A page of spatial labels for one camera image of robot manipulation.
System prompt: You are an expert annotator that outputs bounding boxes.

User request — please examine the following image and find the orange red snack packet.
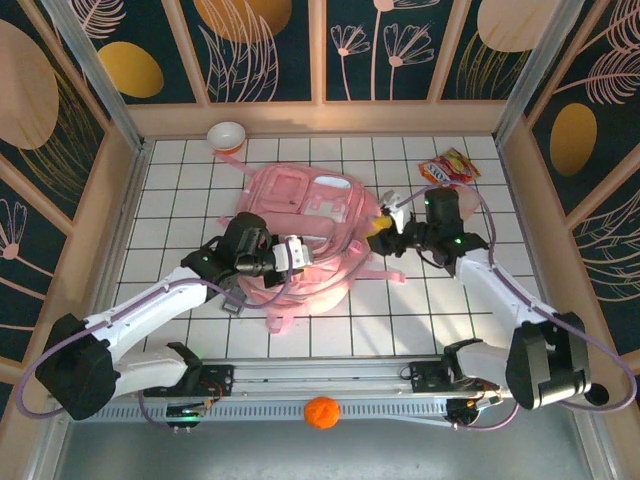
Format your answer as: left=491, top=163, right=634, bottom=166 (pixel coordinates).
left=418, top=147, right=482, bottom=185

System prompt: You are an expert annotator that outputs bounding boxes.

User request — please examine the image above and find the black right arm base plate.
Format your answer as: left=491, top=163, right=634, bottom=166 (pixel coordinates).
left=408, top=360, right=501, bottom=396

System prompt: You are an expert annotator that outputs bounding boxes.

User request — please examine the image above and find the small black controller board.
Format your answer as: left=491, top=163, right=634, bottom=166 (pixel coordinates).
left=165, top=402, right=207, bottom=432
left=445, top=397, right=504, bottom=431

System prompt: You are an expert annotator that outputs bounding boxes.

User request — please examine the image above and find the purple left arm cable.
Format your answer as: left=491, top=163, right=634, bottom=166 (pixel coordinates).
left=16, top=239, right=299, bottom=431

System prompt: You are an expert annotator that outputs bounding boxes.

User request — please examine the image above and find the pink student backpack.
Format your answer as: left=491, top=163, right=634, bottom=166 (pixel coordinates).
left=214, top=149, right=407, bottom=335

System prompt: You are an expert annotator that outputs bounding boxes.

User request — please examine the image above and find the white orange bowl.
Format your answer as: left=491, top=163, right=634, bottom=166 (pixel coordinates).
left=206, top=121, right=247, bottom=155

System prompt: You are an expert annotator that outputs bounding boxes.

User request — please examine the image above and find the aluminium mounting rail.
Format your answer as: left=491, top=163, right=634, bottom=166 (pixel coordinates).
left=47, top=355, right=609, bottom=401

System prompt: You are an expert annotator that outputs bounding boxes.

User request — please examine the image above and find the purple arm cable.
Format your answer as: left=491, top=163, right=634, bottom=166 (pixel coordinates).
left=16, top=239, right=299, bottom=431
left=397, top=182, right=636, bottom=431

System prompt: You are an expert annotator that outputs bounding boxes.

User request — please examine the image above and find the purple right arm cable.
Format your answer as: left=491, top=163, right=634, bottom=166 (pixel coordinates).
left=397, top=182, right=636, bottom=431

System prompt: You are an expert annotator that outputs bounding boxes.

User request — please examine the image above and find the aluminium frame post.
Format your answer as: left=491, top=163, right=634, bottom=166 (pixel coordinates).
left=39, top=0, right=147, bottom=151
left=492, top=0, right=601, bottom=146

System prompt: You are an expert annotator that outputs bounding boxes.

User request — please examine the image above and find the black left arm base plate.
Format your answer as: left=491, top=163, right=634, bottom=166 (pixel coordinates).
left=143, top=363, right=236, bottom=399

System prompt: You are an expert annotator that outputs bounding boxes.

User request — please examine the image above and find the grey slotted cable duct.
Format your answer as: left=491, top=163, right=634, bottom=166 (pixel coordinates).
left=69, top=399, right=454, bottom=426

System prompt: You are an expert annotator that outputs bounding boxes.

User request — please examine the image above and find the orange ball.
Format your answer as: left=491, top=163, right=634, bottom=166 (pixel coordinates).
left=303, top=396, right=342, bottom=430

